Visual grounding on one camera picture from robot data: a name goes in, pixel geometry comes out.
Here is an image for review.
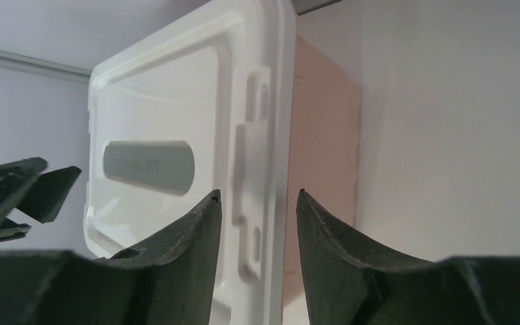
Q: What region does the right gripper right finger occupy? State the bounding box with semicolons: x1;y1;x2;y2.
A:
297;190;520;324

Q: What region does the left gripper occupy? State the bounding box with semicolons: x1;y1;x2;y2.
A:
0;157;82;242

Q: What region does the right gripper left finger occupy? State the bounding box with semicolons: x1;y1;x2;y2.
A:
0;190;222;324

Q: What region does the pink plastic bin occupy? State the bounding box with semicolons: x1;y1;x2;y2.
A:
282;37;362;305

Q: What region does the white plastic bin lid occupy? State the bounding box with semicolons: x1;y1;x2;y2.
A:
83;1;297;324

